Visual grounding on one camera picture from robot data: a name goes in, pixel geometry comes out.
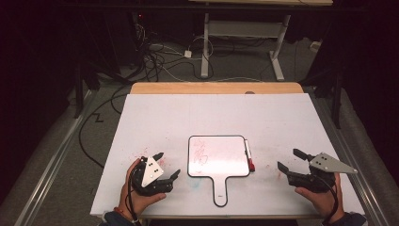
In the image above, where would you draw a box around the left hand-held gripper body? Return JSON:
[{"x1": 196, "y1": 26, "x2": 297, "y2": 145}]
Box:
[{"x1": 129, "y1": 155, "x2": 174, "y2": 197}]

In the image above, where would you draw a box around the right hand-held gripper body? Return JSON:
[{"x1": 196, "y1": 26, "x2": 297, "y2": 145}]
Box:
[{"x1": 286, "y1": 152, "x2": 359, "y2": 193}]

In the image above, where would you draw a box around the red whiteboard marker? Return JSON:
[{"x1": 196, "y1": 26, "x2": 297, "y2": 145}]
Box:
[{"x1": 244, "y1": 138, "x2": 256, "y2": 172}]

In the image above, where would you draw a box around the small whiteboard with handle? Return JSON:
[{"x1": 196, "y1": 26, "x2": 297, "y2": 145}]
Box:
[{"x1": 186, "y1": 135, "x2": 252, "y2": 208}]

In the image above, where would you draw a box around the person's left hand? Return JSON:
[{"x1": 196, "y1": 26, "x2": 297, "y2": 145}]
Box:
[{"x1": 118, "y1": 158, "x2": 168, "y2": 219}]

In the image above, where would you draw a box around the person's right hand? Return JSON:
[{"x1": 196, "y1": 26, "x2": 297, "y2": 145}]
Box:
[{"x1": 295, "y1": 172, "x2": 346, "y2": 224}]

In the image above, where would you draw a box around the white table cover sheet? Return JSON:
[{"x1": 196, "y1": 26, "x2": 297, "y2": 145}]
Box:
[{"x1": 89, "y1": 93, "x2": 366, "y2": 218}]

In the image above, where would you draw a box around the red wristband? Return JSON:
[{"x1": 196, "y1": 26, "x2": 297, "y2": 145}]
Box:
[{"x1": 113, "y1": 206, "x2": 135, "y2": 221}]

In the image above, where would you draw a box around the black metal stand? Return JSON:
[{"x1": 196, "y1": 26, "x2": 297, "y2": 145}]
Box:
[
  {"x1": 332, "y1": 72, "x2": 343, "y2": 130},
  {"x1": 73, "y1": 59, "x2": 95, "y2": 120}
]

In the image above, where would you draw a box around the wooden table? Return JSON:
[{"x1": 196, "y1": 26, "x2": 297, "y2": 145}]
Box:
[{"x1": 130, "y1": 82, "x2": 305, "y2": 95}]

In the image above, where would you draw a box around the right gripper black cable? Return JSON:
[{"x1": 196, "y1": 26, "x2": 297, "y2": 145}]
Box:
[{"x1": 314, "y1": 173, "x2": 342, "y2": 225}]

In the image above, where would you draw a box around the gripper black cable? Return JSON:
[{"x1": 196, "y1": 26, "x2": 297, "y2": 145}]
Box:
[
  {"x1": 314, "y1": 173, "x2": 342, "y2": 225},
  {"x1": 125, "y1": 164, "x2": 140, "y2": 222}
]

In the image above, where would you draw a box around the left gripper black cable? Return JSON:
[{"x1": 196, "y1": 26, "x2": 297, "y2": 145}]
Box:
[{"x1": 125, "y1": 164, "x2": 140, "y2": 222}]

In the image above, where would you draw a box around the metal floor rail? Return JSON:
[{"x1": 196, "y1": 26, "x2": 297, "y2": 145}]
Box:
[
  {"x1": 310, "y1": 93, "x2": 390, "y2": 226},
  {"x1": 12, "y1": 90, "x2": 97, "y2": 226}
]

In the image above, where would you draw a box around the long black floor cable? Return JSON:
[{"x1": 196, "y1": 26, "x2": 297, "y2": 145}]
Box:
[{"x1": 78, "y1": 84, "x2": 133, "y2": 169}]

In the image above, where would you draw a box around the tangle of black cables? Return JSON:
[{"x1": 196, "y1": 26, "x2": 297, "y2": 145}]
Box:
[{"x1": 135, "y1": 22, "x2": 217, "y2": 83}]

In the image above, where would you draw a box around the white metal frame desk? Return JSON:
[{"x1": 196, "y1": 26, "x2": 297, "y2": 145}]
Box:
[{"x1": 187, "y1": 0, "x2": 334, "y2": 82}]

